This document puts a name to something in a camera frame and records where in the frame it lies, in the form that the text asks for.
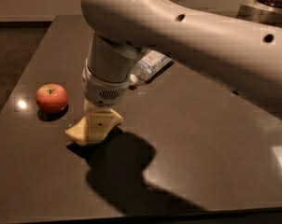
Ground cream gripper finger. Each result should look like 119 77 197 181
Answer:
84 100 111 143

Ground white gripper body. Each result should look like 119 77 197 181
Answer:
82 61 129 106

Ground yellow sponge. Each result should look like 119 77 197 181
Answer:
65 110 123 146

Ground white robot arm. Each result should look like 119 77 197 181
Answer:
81 0 282 142

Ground red apple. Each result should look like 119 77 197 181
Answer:
35 84 68 114

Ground clear plastic water bottle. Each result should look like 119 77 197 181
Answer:
129 50 171 86

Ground steel container with nuts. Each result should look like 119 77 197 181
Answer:
237 0 282 28

